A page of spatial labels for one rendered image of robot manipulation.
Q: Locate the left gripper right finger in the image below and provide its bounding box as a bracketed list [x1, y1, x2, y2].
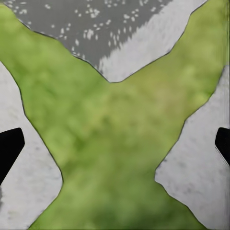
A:
[215, 127, 230, 165]

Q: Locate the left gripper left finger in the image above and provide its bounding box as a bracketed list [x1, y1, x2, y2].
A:
[0, 128, 25, 185]

